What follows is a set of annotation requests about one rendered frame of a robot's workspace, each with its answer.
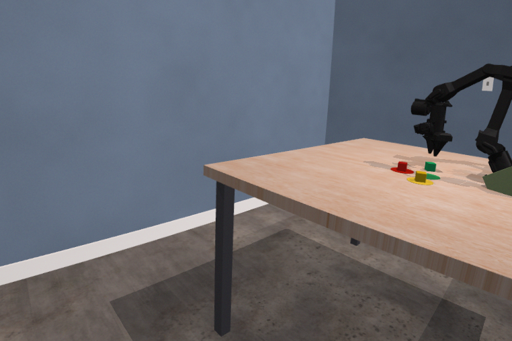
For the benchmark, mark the yellow circle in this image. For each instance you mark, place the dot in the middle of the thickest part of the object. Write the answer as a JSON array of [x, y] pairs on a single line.
[[412, 179]]

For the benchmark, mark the yellow cube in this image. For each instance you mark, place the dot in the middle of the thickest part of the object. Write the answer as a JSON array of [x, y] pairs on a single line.
[[420, 176]]

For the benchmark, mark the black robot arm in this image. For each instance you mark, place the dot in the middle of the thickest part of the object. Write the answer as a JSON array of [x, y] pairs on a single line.
[[487, 140]]

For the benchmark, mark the green circle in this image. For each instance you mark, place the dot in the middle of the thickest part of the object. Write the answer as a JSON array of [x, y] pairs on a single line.
[[433, 177]]

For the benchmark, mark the red circle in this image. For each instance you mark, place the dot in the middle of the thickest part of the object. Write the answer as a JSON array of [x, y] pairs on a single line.
[[407, 172]]

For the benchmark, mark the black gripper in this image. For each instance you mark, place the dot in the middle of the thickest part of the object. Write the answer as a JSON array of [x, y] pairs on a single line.
[[432, 137]]

